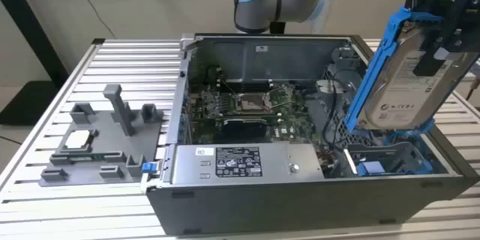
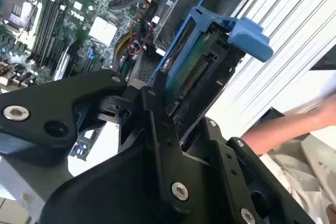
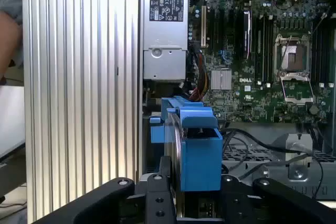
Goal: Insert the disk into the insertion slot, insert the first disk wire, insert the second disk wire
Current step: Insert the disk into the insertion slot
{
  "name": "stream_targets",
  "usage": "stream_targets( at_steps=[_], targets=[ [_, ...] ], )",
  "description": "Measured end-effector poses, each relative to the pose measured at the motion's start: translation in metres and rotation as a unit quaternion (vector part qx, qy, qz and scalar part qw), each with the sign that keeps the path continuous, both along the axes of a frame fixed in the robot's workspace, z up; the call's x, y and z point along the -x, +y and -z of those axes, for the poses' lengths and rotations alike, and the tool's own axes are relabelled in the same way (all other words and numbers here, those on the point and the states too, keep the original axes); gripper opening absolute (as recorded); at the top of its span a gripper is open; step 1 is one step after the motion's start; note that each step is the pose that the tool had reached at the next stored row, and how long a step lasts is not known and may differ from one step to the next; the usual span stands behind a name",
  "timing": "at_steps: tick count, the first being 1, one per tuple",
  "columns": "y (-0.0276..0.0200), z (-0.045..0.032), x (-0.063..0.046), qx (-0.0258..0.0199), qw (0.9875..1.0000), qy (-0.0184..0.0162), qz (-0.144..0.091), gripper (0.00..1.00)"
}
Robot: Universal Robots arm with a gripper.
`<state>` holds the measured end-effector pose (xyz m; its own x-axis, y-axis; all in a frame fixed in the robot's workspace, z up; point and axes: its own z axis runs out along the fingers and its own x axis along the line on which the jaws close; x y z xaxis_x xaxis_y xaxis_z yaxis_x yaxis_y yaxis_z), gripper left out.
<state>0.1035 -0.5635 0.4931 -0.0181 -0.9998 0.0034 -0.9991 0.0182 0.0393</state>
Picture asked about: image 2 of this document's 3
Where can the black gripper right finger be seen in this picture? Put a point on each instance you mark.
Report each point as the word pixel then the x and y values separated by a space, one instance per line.
pixel 223 155

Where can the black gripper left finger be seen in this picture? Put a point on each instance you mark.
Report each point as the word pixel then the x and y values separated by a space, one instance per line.
pixel 86 87

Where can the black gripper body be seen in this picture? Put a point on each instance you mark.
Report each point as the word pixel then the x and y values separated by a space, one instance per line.
pixel 110 195

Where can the hard disk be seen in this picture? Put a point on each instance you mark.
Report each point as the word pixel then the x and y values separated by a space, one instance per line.
pixel 218 72

